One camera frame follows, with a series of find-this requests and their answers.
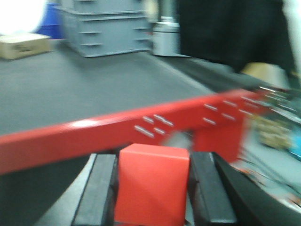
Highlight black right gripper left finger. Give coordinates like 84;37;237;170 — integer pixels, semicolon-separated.
71;154;118;226

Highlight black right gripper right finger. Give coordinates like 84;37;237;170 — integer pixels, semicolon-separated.
188;152;301;226

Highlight red magnetic cube block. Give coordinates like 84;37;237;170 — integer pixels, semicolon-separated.
115;144;190;226

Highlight grey cylinder container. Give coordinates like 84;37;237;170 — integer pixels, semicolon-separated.
152;16;181;57

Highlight grey stacked plastic crates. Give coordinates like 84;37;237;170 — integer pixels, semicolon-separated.
56;0;151;57

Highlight small cardboard box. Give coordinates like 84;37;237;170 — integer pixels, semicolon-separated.
0;33;51;60

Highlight blue plastic crate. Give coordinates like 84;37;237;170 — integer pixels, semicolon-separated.
37;2;63;40

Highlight red metal table frame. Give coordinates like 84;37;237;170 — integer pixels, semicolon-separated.
0;89;263;174

